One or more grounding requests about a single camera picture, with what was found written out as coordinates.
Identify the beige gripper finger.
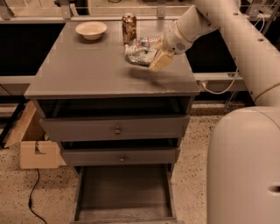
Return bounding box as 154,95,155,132
152,36,164,51
149,50,174,72

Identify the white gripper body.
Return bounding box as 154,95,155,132
162,22,193,55

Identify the crushed silver 7up can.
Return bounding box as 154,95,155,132
124,50,157,67

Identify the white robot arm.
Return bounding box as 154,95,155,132
150,0,280,224

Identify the brown soda can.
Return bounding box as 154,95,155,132
122,13,137,44

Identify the grey top drawer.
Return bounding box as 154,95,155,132
40,115,190,142

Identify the grey drawer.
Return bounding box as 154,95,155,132
62,148,180,166
70,164,185,224
40,115,190,142

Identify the grey drawer cabinet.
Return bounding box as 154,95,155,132
24,19,201,224

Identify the grey middle drawer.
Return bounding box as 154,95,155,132
62,148,180,166

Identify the grey bottom drawer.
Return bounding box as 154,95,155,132
70,164,185,224

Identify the clear plastic water bottle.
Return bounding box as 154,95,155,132
125,37,161,55

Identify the white bowl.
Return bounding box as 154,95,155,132
75,21,108,40

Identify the cardboard box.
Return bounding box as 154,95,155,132
4,101,66,169

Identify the grey metal rail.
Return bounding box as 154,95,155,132
0,73,247,96

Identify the white cable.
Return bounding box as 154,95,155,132
199,11,266,95

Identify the black floor cable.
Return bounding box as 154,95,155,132
27,168,48,224

